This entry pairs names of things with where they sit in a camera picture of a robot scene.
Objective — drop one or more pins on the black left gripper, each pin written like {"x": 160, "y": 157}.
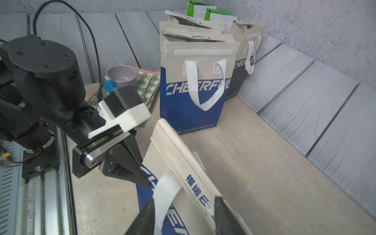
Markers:
{"x": 118, "y": 153}

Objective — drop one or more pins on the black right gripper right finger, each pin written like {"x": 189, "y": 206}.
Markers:
{"x": 225, "y": 221}

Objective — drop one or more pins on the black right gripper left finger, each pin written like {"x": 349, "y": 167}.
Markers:
{"x": 144, "y": 223}

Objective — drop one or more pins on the green white takeout bag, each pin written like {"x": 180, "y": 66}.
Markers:
{"x": 219, "y": 16}
{"x": 197, "y": 9}

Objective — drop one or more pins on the dark navy takeaway bag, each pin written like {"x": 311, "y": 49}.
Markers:
{"x": 249, "y": 35}

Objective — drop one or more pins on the blue white takeout bag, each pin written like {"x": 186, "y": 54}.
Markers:
{"x": 178, "y": 25}

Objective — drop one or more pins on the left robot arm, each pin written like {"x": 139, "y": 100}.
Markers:
{"x": 41, "y": 81}

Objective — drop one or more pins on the green checkered cloth mat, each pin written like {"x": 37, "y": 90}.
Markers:
{"x": 110, "y": 85}

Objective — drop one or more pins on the lilac ceramic bowl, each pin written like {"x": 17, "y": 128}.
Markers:
{"x": 122, "y": 75}

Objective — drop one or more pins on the red board under cloth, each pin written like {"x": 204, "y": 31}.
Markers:
{"x": 91, "y": 90}

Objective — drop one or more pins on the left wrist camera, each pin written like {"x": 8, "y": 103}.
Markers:
{"x": 122, "y": 99}

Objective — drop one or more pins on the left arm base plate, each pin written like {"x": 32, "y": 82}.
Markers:
{"x": 44, "y": 162}

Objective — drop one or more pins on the metal spoon patterned handle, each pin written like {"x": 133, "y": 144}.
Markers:
{"x": 148, "y": 79}

